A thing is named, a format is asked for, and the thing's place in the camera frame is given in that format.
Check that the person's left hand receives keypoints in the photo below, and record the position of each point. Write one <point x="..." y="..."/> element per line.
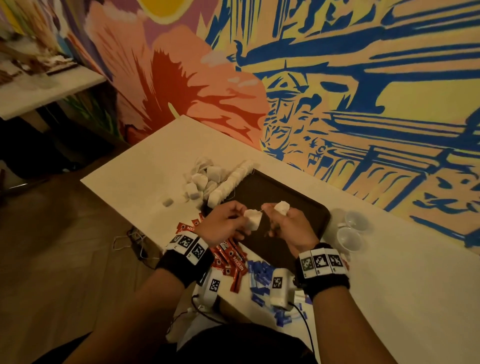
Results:
<point x="219" y="223"/>

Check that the person's right hand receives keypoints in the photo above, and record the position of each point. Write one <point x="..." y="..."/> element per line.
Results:
<point x="294" y="229"/>

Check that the white tea bag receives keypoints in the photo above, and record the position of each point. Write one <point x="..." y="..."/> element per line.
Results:
<point x="253" y="219"/>
<point x="281" y="208"/>

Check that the dark brown tray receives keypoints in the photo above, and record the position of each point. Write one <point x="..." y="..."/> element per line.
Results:
<point x="307" y="206"/>

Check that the pile of red Nescafe sachets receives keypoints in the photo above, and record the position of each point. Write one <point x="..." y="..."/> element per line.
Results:
<point x="225" y="259"/>

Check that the row of tea bags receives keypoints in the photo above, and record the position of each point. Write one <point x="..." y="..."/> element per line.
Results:
<point x="229" y="181"/>

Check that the pile of white tea bags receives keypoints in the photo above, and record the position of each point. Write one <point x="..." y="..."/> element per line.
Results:
<point x="201" y="178"/>

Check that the pile of blue sugar sachets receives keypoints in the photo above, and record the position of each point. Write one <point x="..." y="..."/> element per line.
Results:
<point x="262" y="281"/>

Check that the person's right forearm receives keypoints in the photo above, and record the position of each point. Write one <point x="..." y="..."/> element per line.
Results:
<point x="352" y="330"/>

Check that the person's left forearm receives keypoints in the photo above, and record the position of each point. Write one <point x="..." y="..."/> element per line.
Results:
<point x="127" y="322"/>

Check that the black left wristband with markers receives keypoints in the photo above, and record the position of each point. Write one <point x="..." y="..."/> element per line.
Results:
<point x="186" y="256"/>

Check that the small white cup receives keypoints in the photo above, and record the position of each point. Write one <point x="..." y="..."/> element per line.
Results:
<point x="349" y="239"/>
<point x="354" y="220"/>

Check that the black clothing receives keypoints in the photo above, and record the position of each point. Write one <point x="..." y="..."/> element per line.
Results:
<point x="225" y="346"/>

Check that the colourful papers on shelf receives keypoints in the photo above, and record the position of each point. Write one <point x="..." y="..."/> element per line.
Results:
<point x="45" y="60"/>

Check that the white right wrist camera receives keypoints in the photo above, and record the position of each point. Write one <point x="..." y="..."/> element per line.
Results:
<point x="280" y="289"/>

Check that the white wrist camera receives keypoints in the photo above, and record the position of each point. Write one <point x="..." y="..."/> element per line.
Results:
<point x="210" y="289"/>
<point x="280" y="289"/>

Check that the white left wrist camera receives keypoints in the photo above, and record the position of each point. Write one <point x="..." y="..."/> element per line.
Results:
<point x="210" y="289"/>

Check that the white wall shelf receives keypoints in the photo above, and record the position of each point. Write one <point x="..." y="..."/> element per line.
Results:
<point x="45" y="86"/>

